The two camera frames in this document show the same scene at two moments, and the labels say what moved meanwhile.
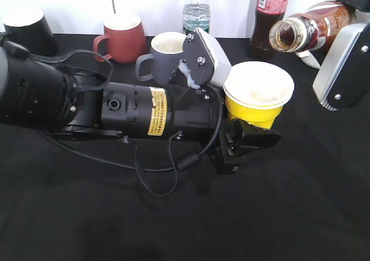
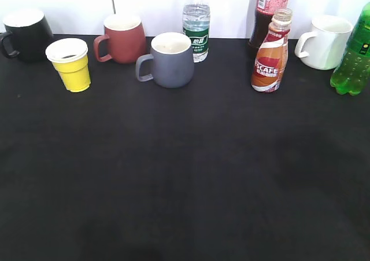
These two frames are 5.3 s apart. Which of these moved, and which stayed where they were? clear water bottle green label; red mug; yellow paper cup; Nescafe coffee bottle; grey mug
Moved: Nescafe coffee bottle; yellow paper cup
Stayed: red mug; clear water bottle green label; grey mug
